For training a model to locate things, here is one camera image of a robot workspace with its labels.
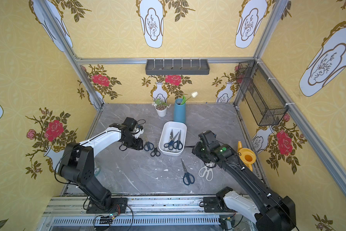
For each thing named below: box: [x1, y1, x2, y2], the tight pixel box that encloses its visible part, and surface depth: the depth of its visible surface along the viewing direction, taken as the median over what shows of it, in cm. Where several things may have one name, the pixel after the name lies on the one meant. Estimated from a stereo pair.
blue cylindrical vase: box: [173, 98, 186, 124], surface depth 98 cm
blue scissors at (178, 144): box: [173, 129, 184, 151], surface depth 98 cm
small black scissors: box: [150, 138, 161, 157], surface depth 95 cm
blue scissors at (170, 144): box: [163, 131, 180, 151], surface depth 97 cm
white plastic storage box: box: [158, 120, 188, 157], surface depth 102 cm
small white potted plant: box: [151, 98, 172, 117], surface depth 112 cm
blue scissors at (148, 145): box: [143, 134, 155, 152], surface depth 99 cm
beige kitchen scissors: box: [168, 128, 174, 143], surface depth 103 cm
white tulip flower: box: [180, 91, 198, 105], surface depth 92 cm
